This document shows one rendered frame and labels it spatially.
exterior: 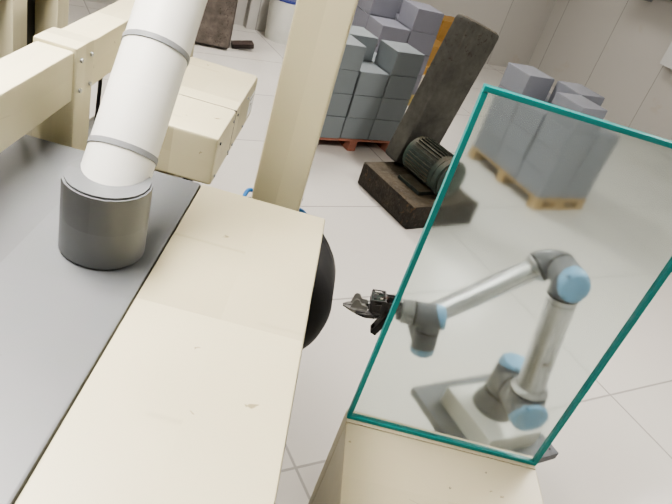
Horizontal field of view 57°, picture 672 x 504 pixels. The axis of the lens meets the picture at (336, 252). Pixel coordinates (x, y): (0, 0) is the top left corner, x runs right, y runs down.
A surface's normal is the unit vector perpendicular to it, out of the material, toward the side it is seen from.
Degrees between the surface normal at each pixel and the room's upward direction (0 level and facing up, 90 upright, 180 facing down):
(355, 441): 0
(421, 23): 90
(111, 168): 50
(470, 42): 90
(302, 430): 0
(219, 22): 90
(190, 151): 90
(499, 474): 0
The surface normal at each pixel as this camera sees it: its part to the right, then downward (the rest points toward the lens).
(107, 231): 0.30, 0.59
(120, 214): 0.53, 0.58
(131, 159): 0.61, 0.04
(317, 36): -0.07, 0.53
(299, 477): 0.27, -0.81
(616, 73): -0.87, 0.04
